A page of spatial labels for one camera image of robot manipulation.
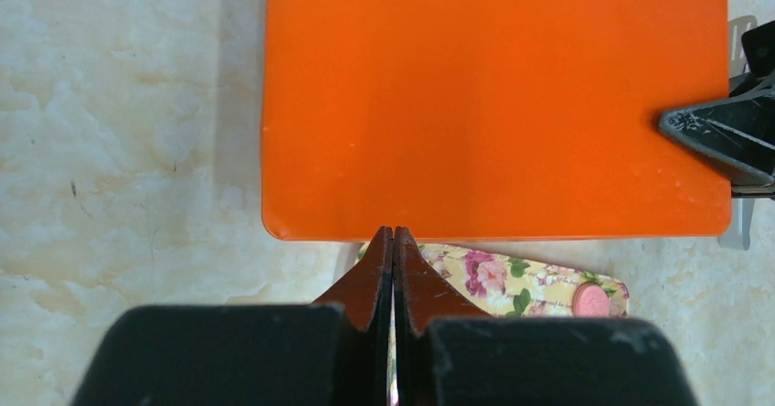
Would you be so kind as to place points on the metal tongs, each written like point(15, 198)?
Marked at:
point(737, 235)

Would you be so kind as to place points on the orange box lid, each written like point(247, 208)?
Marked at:
point(488, 119)

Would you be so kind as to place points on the floral serving tray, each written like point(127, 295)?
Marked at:
point(506, 286)

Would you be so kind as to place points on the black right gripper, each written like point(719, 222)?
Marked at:
point(735, 135)

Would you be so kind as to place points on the pink cookie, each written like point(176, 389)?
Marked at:
point(590, 300)

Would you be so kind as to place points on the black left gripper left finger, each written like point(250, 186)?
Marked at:
point(333, 351)

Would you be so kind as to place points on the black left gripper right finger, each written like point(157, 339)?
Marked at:
point(450, 352)

